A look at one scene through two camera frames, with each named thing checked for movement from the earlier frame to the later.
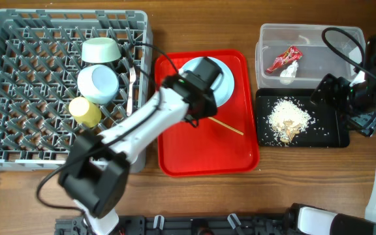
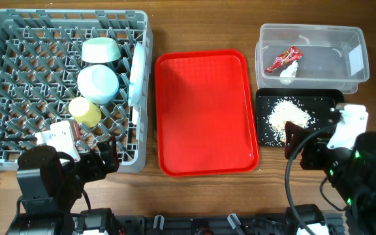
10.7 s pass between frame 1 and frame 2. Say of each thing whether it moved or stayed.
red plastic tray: stayed
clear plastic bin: stayed
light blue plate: moved
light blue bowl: stayed
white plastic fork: moved
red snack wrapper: stayed
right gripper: moved
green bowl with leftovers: stayed
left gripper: moved
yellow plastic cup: stayed
